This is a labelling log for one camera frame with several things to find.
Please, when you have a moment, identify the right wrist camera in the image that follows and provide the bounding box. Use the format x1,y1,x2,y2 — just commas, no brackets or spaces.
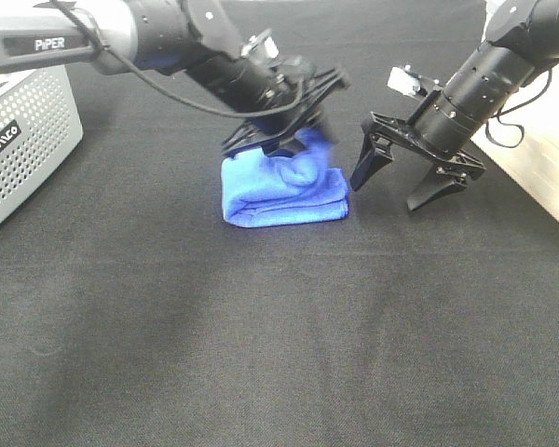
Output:
387,65,443,101

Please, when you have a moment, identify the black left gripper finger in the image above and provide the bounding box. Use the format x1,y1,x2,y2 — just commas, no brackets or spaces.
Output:
262,138,307,158
307,109,338,144

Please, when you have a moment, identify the blue microfiber towel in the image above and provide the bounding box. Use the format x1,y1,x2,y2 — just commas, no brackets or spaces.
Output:
221,129,349,228

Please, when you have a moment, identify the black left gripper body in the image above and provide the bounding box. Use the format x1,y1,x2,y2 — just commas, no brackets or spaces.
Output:
221,67,350,156

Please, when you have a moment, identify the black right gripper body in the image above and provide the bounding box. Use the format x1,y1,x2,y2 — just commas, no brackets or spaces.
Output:
361,112,485,180

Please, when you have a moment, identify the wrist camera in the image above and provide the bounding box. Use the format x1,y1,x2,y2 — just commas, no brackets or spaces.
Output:
387,65,443,101
240,28,280,61

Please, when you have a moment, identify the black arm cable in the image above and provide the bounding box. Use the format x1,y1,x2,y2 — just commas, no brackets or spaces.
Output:
482,64,555,150
34,0,308,117

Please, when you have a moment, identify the black table cloth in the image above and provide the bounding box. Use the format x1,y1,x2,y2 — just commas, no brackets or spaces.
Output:
0,0,559,447

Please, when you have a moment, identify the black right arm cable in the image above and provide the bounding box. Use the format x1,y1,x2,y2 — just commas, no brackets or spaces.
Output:
482,64,555,150

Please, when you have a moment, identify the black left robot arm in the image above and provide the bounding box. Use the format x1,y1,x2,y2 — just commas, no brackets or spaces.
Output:
0,1,348,157

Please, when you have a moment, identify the grey perforated plastic basket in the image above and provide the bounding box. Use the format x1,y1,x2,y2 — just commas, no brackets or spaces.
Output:
0,65,83,224

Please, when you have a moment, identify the white plastic storage bin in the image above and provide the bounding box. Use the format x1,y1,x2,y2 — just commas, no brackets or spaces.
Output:
470,0,559,241

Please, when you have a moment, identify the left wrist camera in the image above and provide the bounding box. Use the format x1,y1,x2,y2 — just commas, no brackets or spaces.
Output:
240,28,280,61

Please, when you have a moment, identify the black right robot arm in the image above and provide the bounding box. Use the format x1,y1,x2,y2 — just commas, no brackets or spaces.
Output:
350,1,559,210

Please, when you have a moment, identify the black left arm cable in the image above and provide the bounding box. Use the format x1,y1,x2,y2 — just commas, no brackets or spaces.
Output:
34,0,308,117

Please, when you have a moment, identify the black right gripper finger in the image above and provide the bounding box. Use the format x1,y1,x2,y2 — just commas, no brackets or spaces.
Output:
406,166,468,211
349,132,394,191

